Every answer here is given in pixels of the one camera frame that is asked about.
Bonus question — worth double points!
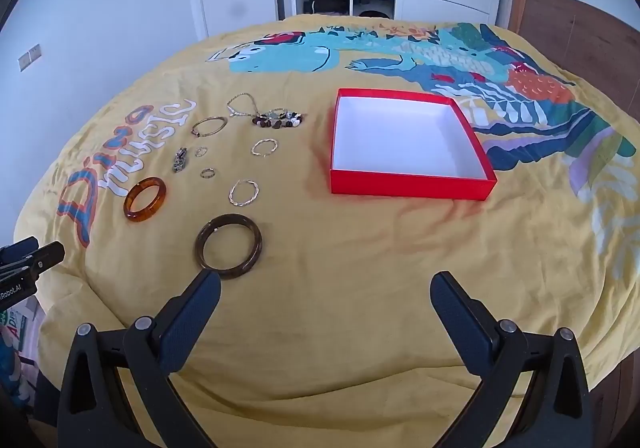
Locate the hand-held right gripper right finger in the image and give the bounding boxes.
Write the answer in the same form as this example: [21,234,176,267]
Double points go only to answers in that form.
[430,270,591,448]

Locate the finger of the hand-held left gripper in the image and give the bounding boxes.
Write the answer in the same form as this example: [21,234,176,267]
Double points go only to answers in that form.
[0,236,39,263]
[27,241,66,276]

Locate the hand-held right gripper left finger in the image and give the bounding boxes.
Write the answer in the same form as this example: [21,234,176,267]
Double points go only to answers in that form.
[57,269,222,448]

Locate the amber resin bangle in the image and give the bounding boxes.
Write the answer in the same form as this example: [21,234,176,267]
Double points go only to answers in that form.
[123,176,168,223]

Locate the dark brown bangle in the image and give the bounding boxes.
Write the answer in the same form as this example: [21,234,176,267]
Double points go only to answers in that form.
[195,214,263,281]

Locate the twisted silver bracelet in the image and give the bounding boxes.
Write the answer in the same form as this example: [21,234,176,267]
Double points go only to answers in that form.
[250,138,279,159]
[228,179,261,207]

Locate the red cardboard box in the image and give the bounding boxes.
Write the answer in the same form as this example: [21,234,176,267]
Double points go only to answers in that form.
[329,88,498,201]

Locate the brown and white beaded bracelet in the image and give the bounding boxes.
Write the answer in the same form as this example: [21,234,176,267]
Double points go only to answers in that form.
[251,114,304,129]

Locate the printed packet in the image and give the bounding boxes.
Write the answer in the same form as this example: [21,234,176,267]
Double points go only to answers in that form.
[0,300,41,409]

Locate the yellow printed blanket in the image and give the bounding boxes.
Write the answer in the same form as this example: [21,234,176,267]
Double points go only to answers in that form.
[12,14,640,409]

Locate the wooden headboard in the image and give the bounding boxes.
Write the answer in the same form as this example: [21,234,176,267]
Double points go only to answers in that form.
[507,0,640,93]

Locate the dark folded clothes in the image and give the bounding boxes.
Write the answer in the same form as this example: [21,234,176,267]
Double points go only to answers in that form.
[302,0,351,14]

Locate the silver hoop bracelet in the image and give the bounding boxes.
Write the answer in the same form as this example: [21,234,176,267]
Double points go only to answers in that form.
[191,116,227,137]

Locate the wall light switch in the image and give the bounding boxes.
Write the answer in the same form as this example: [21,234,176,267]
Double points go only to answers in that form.
[18,44,42,71]

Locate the silver chain necklace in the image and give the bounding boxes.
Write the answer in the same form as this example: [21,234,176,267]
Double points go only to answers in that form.
[226,92,261,119]

